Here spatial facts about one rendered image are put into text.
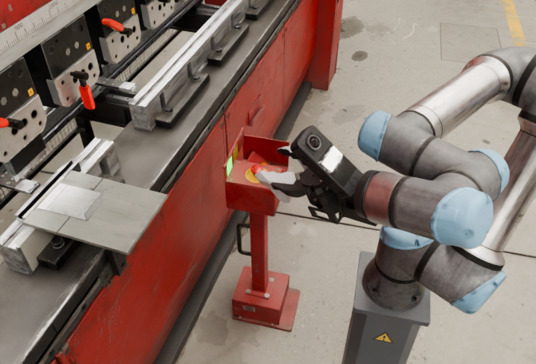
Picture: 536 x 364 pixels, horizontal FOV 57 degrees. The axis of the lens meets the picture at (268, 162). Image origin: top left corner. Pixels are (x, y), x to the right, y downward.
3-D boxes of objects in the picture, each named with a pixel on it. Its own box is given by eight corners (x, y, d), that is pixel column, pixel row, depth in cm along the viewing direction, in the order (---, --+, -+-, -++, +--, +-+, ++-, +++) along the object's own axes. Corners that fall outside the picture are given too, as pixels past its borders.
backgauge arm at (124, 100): (152, 134, 174) (146, 101, 165) (4, 101, 189) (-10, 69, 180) (163, 121, 180) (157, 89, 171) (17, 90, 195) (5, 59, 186)
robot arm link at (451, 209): (496, 234, 65) (468, 265, 60) (419, 213, 73) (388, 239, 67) (499, 180, 62) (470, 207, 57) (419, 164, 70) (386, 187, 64)
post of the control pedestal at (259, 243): (265, 293, 198) (264, 198, 162) (251, 290, 199) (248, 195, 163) (268, 282, 202) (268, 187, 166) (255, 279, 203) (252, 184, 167)
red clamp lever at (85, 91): (93, 112, 114) (83, 75, 107) (78, 108, 115) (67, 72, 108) (98, 107, 115) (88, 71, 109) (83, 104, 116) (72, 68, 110)
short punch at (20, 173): (19, 183, 107) (4, 149, 100) (12, 181, 107) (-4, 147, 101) (49, 154, 114) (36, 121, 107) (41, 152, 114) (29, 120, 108)
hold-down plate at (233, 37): (220, 67, 183) (220, 59, 181) (207, 65, 184) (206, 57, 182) (249, 31, 204) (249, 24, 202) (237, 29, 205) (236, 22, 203)
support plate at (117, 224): (128, 255, 103) (127, 252, 103) (23, 225, 110) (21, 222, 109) (167, 197, 116) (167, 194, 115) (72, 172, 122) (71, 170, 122)
